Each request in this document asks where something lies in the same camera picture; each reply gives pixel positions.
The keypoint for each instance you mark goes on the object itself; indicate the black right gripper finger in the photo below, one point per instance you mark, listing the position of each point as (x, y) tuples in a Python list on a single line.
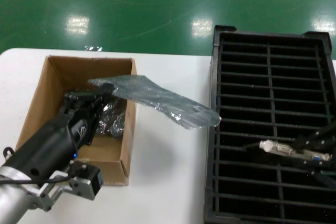
[(320, 137), (323, 163)]

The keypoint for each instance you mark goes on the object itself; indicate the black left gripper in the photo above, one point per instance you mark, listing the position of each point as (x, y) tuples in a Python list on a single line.
[(52, 142)]

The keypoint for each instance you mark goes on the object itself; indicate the translucent grey antistatic bag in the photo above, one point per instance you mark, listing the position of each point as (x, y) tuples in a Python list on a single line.
[(147, 95)]

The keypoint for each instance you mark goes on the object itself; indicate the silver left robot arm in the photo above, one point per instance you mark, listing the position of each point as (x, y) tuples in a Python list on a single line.
[(10, 197)]

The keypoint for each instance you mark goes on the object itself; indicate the bagged graphics card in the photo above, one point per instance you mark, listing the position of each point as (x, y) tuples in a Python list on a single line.
[(113, 121)]

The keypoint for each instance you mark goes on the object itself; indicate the brown cardboard box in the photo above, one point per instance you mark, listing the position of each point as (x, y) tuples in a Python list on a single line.
[(65, 69)]

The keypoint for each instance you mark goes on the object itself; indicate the black slotted plastic container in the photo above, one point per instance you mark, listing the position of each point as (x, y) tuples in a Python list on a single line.
[(215, 77)]

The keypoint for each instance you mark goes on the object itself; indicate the small shiny foil scrap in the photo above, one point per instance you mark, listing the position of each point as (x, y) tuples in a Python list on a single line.
[(93, 48)]

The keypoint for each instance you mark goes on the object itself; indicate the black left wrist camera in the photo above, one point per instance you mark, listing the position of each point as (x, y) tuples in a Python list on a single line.
[(97, 180)]

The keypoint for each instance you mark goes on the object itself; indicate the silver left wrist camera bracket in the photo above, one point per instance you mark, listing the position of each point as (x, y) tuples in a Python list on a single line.
[(84, 187)]

